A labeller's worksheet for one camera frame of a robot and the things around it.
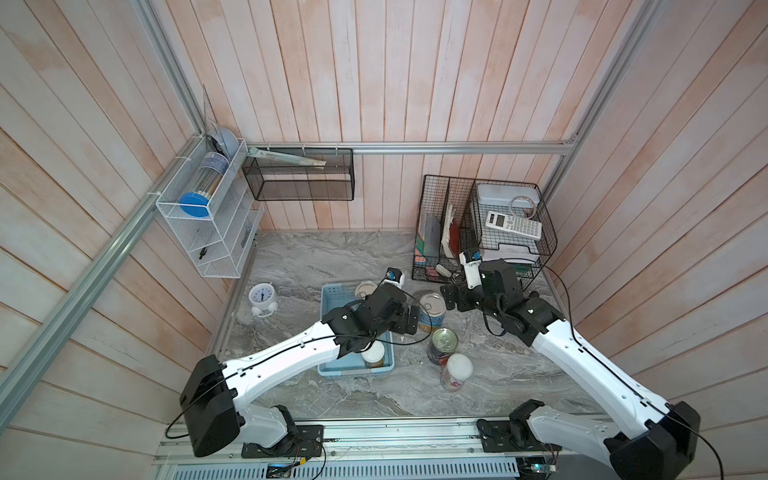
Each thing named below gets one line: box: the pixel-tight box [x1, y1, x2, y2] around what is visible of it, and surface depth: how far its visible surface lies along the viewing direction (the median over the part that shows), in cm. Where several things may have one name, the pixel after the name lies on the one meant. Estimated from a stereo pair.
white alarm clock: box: [248, 282, 279, 318], surface depth 100 cm
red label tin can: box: [427, 327, 459, 367], surface depth 81 cm
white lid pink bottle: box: [440, 353, 474, 392], surface depth 76 cm
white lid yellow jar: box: [361, 340, 385, 368], surface depth 82 cm
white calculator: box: [485, 211, 543, 240], surface depth 94 cm
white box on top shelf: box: [477, 184, 540, 206], surface depth 103 cm
